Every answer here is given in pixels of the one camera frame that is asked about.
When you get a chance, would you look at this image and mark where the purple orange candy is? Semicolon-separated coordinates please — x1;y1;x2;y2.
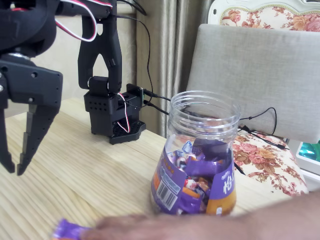
51;217;92;240

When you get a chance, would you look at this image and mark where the person's bare forearm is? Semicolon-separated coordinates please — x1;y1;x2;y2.
179;189;320;240

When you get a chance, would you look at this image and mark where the clear plastic candy jar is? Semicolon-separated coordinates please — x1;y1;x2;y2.
149;90;242;217

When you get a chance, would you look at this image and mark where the person's bare hand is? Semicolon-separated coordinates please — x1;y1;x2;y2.
79;213;191;240

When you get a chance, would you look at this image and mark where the beige curtain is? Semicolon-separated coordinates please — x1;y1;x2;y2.
136;0;216;138

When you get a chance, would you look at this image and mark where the grey fabric cushion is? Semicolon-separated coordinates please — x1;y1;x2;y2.
186;23;320;145

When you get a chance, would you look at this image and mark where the floral upholstered white chair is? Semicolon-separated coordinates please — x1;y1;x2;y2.
207;0;320;197

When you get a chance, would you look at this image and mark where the white box with teal content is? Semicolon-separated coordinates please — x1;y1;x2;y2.
296;139;320;176

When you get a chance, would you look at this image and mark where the red white servo wire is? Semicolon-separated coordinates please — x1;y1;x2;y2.
54;0;98;43
116;91;131;133

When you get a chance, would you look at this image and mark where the black cable with angled plug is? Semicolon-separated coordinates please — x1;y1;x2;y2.
143;99;171;115

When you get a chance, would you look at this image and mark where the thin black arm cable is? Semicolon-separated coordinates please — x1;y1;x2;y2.
112;14;155;94

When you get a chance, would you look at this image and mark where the black cable with barrel plug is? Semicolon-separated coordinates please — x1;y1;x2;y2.
143;89;173;102

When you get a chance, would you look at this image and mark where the black cable on ledge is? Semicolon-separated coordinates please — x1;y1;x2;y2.
116;0;148;16

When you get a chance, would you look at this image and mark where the black cable with USB plug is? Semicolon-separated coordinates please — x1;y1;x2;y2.
237;123;291;151

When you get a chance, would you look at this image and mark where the thin black looping cable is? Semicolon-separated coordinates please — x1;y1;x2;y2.
240;107;278;137

